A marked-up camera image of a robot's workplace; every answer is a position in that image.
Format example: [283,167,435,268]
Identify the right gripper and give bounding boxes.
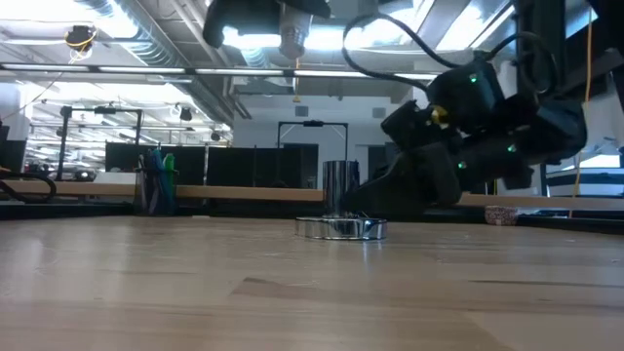
[343,132,536,216]

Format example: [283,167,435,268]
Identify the long ceiling light strip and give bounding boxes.
[0,61,440,82]

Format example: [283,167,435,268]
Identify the small patterned cup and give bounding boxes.
[484,205,520,227]

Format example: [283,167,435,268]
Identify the beige wooden desk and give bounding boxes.
[0,179,624,212]

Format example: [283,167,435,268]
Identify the black partition panels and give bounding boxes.
[104,140,321,190]

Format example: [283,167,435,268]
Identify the black ceiling device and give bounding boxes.
[63,23,98,54]

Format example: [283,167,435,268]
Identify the black pen cup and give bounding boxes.
[134,168,177,216]

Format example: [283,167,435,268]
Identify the white table with black band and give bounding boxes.
[544,153,624,198]

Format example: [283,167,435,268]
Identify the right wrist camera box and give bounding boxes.
[379,99,464,153]

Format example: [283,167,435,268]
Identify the silver ventilation duct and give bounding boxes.
[72,0,235,123]

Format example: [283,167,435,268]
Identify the yellow cable tie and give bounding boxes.
[430,104,449,129]

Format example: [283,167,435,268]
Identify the yellow hanging cord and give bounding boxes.
[291,57,302,104]

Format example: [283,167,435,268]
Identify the black camera rig frame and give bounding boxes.
[276,120,350,189]
[56,104,145,182]

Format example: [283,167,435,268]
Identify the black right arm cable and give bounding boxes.
[340,12,482,94]

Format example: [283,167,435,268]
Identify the black aluminium table frame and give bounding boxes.
[0,194,624,236]

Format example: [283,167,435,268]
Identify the yellow cable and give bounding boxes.
[568,7,595,219]

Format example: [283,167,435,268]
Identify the thick black cable loop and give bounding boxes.
[0,171,58,205]

